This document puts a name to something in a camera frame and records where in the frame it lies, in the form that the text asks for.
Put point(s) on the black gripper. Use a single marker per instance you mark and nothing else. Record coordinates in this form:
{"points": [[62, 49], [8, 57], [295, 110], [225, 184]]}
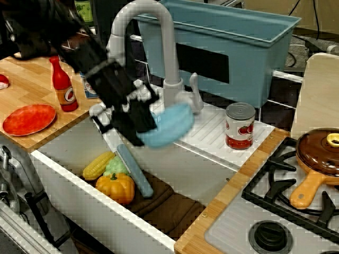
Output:
{"points": [[114, 87]]}

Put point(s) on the light blue bowl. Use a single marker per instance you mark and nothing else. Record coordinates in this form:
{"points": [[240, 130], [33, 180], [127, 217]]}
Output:
{"points": [[174, 124]]}

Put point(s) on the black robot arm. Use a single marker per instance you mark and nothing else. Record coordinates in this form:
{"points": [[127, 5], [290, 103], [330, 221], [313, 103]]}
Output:
{"points": [[53, 29]]}

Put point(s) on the green toy lettuce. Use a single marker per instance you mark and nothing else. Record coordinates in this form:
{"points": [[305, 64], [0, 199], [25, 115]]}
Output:
{"points": [[115, 166]]}

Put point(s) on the yellow toy corn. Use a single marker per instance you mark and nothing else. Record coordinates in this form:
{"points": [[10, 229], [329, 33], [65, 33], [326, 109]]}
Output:
{"points": [[96, 166]]}

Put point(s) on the milk carton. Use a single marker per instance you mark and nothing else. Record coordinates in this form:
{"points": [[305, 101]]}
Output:
{"points": [[88, 91]]}

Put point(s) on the white toy sink basin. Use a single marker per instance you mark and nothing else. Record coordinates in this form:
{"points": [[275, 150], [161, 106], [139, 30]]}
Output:
{"points": [[185, 166]]}

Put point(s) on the yellow toy bell pepper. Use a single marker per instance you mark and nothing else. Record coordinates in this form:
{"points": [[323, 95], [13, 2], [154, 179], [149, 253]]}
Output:
{"points": [[116, 188]]}

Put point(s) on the grey toy faucet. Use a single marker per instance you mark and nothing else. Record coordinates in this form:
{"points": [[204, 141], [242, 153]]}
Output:
{"points": [[169, 53]]}

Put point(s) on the red hot sauce bottle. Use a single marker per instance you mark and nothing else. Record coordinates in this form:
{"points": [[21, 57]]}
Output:
{"points": [[64, 90]]}

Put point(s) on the brown cloth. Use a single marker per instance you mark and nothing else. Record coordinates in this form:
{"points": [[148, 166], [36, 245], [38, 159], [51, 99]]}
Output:
{"points": [[169, 209]]}

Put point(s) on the tomato can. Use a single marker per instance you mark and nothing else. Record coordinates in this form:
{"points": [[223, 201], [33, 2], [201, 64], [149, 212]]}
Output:
{"points": [[239, 127]]}

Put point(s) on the orange plate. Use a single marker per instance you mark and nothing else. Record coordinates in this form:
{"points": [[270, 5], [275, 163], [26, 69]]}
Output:
{"points": [[29, 120]]}

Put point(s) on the green peas can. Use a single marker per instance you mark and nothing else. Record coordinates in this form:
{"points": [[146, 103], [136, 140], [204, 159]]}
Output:
{"points": [[84, 12]]}

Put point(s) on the black clamp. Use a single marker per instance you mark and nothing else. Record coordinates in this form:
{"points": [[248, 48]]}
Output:
{"points": [[39, 211]]}

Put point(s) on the blue plastic bin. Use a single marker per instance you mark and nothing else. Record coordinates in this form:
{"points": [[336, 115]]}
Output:
{"points": [[238, 37]]}

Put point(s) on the red white toy item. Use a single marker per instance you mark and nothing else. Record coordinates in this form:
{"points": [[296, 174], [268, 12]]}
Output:
{"points": [[3, 82]]}

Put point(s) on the white toy stove top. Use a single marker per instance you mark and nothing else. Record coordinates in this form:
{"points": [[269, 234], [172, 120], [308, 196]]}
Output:
{"points": [[230, 232]]}

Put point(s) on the black stove grate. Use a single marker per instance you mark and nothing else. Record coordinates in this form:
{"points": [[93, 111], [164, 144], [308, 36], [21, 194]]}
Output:
{"points": [[275, 185]]}

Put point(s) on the black stove knob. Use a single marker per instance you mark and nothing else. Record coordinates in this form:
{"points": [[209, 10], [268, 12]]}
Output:
{"points": [[271, 236]]}

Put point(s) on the brown glass lid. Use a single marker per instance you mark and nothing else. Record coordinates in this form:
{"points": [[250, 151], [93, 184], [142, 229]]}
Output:
{"points": [[315, 150]]}

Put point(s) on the orange toy pan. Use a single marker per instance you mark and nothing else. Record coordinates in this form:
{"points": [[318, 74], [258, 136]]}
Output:
{"points": [[304, 193]]}

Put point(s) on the light wooden board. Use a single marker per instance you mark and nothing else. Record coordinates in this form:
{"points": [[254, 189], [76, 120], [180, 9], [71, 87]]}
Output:
{"points": [[317, 92]]}

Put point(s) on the metal camera mount arm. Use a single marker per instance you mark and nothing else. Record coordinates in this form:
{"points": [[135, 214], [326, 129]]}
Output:
{"points": [[8, 182]]}

